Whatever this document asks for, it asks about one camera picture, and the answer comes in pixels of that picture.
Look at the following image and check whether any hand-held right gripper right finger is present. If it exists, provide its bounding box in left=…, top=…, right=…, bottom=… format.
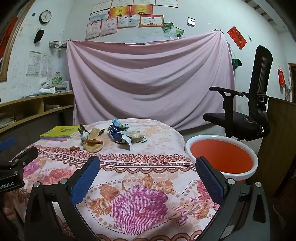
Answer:
left=195, top=156, right=271, bottom=241

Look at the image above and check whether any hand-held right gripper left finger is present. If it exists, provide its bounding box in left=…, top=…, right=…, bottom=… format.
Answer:
left=24, top=156, right=101, bottom=241

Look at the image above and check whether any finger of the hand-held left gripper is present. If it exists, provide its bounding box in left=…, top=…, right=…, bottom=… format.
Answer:
left=0, top=137, right=17, bottom=152
left=4, top=146, right=39, bottom=171

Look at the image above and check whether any orange and white basin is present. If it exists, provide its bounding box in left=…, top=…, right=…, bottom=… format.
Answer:
left=186, top=135, right=259, bottom=184

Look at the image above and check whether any tan wrapper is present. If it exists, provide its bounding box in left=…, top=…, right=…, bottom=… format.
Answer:
left=83, top=128, right=104, bottom=153

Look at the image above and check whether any dark green wrapper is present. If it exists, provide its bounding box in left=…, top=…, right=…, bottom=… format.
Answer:
left=78, top=123, right=89, bottom=139

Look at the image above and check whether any dark blue wrapper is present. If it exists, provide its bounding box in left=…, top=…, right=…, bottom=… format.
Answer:
left=108, top=125, right=130, bottom=144

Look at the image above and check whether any white sachet packet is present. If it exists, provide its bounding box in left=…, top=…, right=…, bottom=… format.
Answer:
left=122, top=136, right=133, bottom=151

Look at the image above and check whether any light blue wrapper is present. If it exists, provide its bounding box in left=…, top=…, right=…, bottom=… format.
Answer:
left=112, top=119, right=129, bottom=128

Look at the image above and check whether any yellow beige packet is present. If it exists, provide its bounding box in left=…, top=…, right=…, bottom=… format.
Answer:
left=128, top=131, right=148, bottom=143

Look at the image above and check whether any person's left hand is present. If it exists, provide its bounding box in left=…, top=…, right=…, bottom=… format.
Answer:
left=2, top=193, right=17, bottom=220

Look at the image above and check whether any large paper stack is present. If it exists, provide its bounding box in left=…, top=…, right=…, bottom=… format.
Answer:
left=0, top=113, right=15, bottom=128

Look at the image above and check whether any pink book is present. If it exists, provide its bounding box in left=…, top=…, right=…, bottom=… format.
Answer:
left=40, top=137, right=75, bottom=142

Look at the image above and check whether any yellow book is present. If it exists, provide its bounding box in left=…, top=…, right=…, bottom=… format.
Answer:
left=40, top=126, right=81, bottom=139

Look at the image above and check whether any wooden shelf desk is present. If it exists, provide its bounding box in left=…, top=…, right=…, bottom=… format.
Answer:
left=0, top=91, right=74, bottom=139

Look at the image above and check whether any floral pink blanket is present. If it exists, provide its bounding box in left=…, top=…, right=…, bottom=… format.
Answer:
left=11, top=118, right=234, bottom=241

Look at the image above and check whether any pile of papers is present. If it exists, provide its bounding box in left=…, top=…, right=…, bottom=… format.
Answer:
left=22, top=77, right=72, bottom=98

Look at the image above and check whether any wooden board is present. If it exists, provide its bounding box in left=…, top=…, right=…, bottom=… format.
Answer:
left=251, top=96, right=296, bottom=197

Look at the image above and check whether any black hanging object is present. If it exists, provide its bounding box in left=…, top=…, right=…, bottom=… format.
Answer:
left=33, top=28, right=45, bottom=43

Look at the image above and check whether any black office chair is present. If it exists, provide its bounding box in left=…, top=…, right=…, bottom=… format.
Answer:
left=203, top=45, right=273, bottom=142

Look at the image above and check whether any pink hanging cloth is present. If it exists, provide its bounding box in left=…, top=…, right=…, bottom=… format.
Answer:
left=66, top=30, right=236, bottom=131

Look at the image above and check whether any red hanging ornament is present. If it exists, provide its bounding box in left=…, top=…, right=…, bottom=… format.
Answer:
left=278, top=67, right=286, bottom=87

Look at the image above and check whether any green landscape photo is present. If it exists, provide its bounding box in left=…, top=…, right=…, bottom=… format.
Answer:
left=163, top=22, right=174, bottom=35
left=170, top=26, right=185, bottom=38

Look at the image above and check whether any paper wall calendar sheet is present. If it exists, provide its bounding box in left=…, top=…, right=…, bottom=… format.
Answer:
left=41, top=55, right=52, bottom=77
left=26, top=51, right=42, bottom=76

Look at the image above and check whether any metal wire wall rack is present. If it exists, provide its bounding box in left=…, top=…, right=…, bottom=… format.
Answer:
left=48, top=40, right=70, bottom=49

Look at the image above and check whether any wooden door frame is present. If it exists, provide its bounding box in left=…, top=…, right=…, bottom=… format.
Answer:
left=288, top=63, right=296, bottom=102

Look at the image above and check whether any round wall clock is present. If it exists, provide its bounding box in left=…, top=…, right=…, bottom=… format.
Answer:
left=39, top=10, right=52, bottom=24

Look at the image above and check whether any red wall poster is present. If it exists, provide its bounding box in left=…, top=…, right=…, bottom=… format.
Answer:
left=227, top=26, right=247, bottom=50

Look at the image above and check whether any group of wall certificates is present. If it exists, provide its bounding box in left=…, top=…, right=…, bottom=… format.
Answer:
left=85, top=0, right=178, bottom=41

